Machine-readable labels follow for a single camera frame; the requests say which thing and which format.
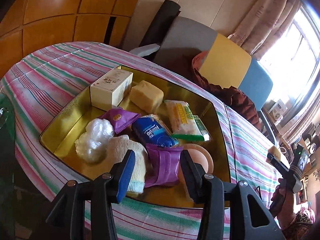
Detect yellow sponge block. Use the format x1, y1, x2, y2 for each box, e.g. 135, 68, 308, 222
129, 80, 164, 114

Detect black rolled mat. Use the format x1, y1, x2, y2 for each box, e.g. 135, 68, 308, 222
139, 0, 181, 47

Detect striped pink green tablecloth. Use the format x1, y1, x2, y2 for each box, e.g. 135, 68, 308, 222
1, 42, 284, 239

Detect pink bulb-shaped object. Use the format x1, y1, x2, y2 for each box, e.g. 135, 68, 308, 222
177, 143, 214, 201

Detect purple snack packet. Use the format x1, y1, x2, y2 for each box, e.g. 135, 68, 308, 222
99, 107, 141, 134

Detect white product box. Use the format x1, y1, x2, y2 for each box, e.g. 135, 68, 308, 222
268, 99, 287, 121

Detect cream box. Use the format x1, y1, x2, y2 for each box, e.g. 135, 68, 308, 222
90, 68, 133, 111

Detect gold square tin tray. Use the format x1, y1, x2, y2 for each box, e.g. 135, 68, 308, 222
39, 65, 231, 209

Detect shelf with clutter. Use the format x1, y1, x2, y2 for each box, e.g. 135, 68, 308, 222
261, 107, 316, 200

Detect green glass side table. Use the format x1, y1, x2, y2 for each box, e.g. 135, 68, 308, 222
1, 93, 16, 239

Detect wooden wardrobe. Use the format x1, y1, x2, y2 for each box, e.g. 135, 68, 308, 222
1, 0, 138, 76

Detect dark red jacket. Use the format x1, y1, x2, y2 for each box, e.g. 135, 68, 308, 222
191, 51, 261, 130

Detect grey yellow blue armchair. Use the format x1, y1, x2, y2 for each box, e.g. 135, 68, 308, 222
128, 16, 278, 145

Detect blue Tempo tissue pack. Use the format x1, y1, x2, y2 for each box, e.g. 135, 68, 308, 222
131, 114, 179, 148

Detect rice cracker snack packet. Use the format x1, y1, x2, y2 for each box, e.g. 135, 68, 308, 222
164, 100, 204, 142

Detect glasses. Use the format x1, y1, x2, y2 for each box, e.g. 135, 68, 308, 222
0, 107, 9, 129

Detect pink patterned curtain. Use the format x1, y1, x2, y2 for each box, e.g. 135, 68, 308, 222
228, 0, 302, 61

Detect purple origami paper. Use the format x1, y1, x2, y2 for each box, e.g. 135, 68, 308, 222
145, 144, 183, 188

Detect right hand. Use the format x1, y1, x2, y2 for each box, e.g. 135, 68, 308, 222
270, 178, 296, 229

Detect white plastic bag ball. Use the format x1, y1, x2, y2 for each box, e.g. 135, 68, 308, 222
75, 118, 114, 164

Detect green white small box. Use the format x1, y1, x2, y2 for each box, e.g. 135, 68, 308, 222
193, 115, 211, 141

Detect pink blanket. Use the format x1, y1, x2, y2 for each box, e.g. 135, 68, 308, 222
297, 202, 316, 227

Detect cream knitted sock roll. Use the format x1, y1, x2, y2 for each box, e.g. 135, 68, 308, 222
106, 135, 148, 195

